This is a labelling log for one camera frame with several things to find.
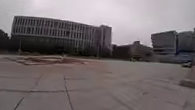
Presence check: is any vehicle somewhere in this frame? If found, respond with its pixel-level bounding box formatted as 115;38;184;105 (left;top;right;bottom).
181;61;193;68

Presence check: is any row of dark trees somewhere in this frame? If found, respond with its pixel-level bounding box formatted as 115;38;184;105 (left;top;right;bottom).
0;28;115;61

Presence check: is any large white curved building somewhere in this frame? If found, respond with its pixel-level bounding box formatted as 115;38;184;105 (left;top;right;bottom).
9;14;114;57

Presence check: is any low dark building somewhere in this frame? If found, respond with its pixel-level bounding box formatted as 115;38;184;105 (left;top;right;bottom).
110;38;155;62

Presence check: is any grey paved plaza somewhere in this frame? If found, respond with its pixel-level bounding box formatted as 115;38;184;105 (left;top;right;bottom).
0;49;195;110

